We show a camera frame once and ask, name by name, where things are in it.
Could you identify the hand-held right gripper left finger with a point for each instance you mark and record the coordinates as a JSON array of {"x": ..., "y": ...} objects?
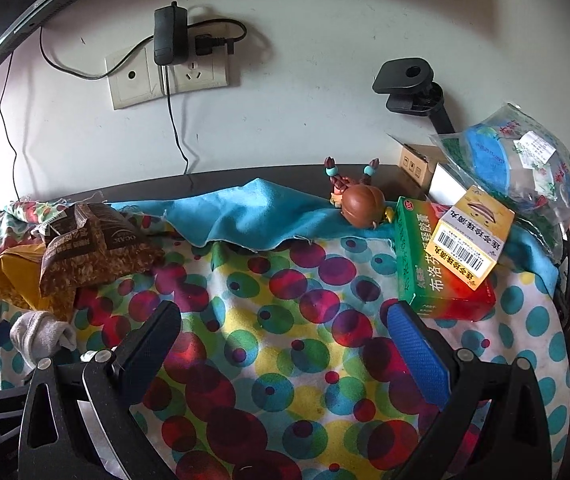
[{"x": 150, "y": 345}]

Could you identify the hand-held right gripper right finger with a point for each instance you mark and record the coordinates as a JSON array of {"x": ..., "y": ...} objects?
[{"x": 415, "y": 350}]

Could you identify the white sock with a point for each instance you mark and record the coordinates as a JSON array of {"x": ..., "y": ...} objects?
[{"x": 40, "y": 332}]

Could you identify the yellow packet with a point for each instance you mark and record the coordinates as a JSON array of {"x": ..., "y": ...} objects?
[{"x": 15, "y": 275}]

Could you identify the green medicine box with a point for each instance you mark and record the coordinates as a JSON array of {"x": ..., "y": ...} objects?
[{"x": 425, "y": 270}]

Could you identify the small yellow medicine box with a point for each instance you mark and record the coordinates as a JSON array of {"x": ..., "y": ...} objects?
[{"x": 470, "y": 245}]

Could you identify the polka dot tablecloth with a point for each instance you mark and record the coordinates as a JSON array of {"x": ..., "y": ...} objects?
[{"x": 275, "y": 310}]

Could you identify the brown-haired figurine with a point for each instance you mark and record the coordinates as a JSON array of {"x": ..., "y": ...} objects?
[{"x": 362, "y": 205}]

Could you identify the teal cloth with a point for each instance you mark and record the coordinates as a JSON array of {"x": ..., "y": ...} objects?
[{"x": 245, "y": 210}]

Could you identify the white box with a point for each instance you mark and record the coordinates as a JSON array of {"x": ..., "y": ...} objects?
[{"x": 445, "y": 182}]

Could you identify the small cardboard box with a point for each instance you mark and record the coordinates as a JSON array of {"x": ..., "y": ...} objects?
[{"x": 417, "y": 162}]

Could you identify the clear printed plastic bag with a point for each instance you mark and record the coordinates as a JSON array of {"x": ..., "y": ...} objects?
[{"x": 490, "y": 155}]

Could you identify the black power adapter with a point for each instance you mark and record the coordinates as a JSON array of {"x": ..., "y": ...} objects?
[{"x": 170, "y": 35}]

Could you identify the white wall socket plate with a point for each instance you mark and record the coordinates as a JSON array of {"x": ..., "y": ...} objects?
[{"x": 130, "y": 80}]

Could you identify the black clamp mount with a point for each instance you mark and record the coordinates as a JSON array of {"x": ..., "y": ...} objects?
[{"x": 405, "y": 75}]

